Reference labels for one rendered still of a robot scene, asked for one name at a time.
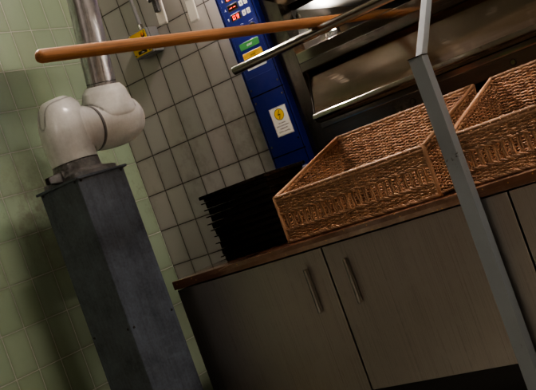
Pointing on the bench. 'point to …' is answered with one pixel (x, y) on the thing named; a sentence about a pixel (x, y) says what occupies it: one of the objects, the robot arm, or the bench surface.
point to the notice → (281, 120)
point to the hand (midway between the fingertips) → (179, 19)
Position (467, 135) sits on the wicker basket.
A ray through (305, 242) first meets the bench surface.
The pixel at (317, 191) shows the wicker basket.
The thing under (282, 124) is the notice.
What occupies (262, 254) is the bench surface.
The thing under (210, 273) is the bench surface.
